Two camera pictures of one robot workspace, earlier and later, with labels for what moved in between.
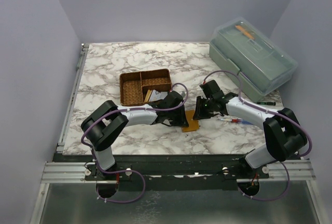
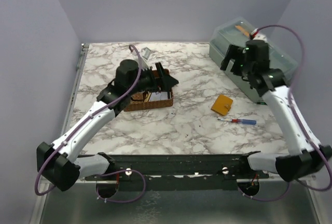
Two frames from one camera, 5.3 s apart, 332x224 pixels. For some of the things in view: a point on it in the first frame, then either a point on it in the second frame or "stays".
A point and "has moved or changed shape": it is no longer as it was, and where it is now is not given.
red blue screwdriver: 237,120 stays
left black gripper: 182,121 -> 168,82
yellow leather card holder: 193,125 has moved or changed shape
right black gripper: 199,114 -> 236,52
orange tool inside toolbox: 246,33 stays
